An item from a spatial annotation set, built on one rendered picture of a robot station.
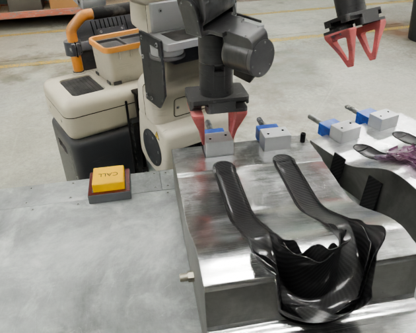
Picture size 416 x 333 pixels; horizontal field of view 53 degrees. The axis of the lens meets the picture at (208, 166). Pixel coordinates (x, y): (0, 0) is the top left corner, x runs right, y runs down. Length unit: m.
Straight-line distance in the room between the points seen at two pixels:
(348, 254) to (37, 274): 0.46
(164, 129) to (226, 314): 0.63
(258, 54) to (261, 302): 0.34
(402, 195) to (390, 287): 0.23
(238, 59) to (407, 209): 0.37
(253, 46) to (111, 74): 0.74
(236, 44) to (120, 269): 0.39
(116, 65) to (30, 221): 0.62
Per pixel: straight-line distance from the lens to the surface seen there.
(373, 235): 0.54
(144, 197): 0.82
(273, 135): 0.78
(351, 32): 0.89
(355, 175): 0.82
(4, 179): 2.56
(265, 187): 0.69
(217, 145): 0.75
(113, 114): 1.29
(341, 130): 0.89
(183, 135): 1.05
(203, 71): 0.70
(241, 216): 0.64
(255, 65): 0.64
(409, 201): 0.76
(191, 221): 0.63
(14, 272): 0.74
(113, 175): 0.83
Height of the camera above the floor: 1.29
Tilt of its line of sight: 33 degrees down
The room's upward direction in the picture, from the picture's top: 2 degrees counter-clockwise
